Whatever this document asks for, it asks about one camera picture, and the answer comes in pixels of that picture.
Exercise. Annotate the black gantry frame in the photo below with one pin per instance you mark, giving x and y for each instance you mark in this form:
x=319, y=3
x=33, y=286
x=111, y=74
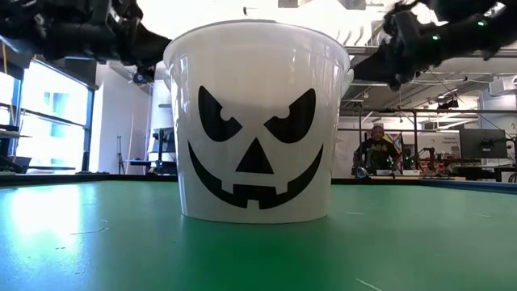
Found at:
x=415, y=137

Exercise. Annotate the person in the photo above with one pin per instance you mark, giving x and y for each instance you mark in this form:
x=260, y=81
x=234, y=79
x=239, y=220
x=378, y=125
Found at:
x=377, y=151

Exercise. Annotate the black computer monitor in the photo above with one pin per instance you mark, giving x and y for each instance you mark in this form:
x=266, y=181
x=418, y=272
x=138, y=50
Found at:
x=482, y=143

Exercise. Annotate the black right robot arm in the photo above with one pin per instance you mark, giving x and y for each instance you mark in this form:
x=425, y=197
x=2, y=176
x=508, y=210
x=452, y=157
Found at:
x=476, y=24

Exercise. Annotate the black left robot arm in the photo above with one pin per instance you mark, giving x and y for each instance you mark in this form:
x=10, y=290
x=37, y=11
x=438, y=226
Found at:
x=52, y=28

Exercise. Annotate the large window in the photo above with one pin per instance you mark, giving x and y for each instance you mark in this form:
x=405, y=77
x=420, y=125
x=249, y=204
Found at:
x=52, y=117

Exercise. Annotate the black tripod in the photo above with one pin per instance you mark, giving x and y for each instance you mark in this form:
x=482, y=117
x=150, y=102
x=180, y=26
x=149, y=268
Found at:
x=120, y=153

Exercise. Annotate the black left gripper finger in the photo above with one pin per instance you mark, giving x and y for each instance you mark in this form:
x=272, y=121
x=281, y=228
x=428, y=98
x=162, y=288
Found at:
x=153, y=46

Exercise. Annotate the green table mat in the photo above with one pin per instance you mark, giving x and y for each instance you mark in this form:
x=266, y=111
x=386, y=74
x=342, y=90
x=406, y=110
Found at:
x=258, y=258

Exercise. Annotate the black ceiling fixture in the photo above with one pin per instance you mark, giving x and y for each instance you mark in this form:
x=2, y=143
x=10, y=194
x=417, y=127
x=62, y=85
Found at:
x=142, y=77
x=448, y=103

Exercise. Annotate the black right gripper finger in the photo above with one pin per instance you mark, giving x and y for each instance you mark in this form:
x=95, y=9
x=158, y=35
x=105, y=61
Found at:
x=371, y=66

